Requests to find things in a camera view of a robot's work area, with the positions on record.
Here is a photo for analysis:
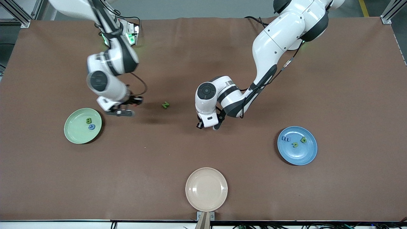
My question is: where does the aluminium frame post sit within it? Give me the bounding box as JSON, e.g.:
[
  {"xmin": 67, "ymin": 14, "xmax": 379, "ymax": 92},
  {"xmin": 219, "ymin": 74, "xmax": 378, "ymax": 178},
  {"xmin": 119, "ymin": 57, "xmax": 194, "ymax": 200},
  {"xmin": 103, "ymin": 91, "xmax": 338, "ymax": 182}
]
[
  {"xmin": 381, "ymin": 0, "xmax": 407, "ymax": 24},
  {"xmin": 0, "ymin": 0, "xmax": 44, "ymax": 28}
]

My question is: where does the green plate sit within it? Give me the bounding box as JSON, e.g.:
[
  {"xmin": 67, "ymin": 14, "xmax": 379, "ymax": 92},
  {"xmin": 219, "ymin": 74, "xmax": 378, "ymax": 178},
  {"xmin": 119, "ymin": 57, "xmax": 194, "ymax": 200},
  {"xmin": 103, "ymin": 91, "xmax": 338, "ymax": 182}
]
[{"xmin": 64, "ymin": 108, "xmax": 102, "ymax": 144}]

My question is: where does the beige plate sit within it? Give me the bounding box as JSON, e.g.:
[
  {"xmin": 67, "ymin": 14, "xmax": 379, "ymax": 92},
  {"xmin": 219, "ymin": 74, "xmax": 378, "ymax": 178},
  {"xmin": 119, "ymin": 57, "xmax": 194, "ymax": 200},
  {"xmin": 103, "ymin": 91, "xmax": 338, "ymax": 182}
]
[{"xmin": 185, "ymin": 167, "xmax": 228, "ymax": 212}]

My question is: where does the white table edge rail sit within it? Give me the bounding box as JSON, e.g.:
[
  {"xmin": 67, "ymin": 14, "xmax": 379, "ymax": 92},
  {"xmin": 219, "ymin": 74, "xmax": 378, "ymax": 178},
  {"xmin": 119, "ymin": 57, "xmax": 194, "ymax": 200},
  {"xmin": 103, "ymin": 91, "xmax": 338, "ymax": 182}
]
[{"xmin": 0, "ymin": 220, "xmax": 407, "ymax": 229}]

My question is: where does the blue plate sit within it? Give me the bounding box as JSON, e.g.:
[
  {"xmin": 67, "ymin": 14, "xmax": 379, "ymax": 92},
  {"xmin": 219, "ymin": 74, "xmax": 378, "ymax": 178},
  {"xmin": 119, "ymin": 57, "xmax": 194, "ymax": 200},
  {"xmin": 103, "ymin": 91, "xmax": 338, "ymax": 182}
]
[{"xmin": 277, "ymin": 126, "xmax": 318, "ymax": 166}]

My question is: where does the brown table mat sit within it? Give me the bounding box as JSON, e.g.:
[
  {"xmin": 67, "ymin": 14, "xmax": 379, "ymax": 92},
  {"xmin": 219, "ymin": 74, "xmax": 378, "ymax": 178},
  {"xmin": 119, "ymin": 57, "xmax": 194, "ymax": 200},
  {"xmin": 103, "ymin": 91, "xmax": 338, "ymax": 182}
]
[{"xmin": 0, "ymin": 17, "xmax": 407, "ymax": 222}]

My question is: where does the grey base connector panel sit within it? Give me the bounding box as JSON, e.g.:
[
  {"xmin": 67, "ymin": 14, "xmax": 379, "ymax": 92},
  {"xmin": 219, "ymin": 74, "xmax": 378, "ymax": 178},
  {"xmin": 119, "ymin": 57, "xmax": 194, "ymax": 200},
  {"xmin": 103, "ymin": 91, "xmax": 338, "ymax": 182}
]
[{"xmin": 126, "ymin": 22, "xmax": 140, "ymax": 45}]

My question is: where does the black base cable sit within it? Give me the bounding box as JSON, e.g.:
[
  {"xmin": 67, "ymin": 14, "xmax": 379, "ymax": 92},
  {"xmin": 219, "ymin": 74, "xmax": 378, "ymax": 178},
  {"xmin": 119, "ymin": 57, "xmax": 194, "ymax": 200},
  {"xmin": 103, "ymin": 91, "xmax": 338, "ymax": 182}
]
[
  {"xmin": 244, "ymin": 16, "xmax": 265, "ymax": 26},
  {"xmin": 111, "ymin": 10, "xmax": 141, "ymax": 29}
]

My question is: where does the beige camera support pole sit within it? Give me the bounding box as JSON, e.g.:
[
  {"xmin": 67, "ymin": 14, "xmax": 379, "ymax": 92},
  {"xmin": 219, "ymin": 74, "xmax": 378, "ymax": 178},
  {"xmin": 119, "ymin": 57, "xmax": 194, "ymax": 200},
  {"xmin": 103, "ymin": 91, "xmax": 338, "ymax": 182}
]
[{"xmin": 195, "ymin": 212, "xmax": 211, "ymax": 229}]

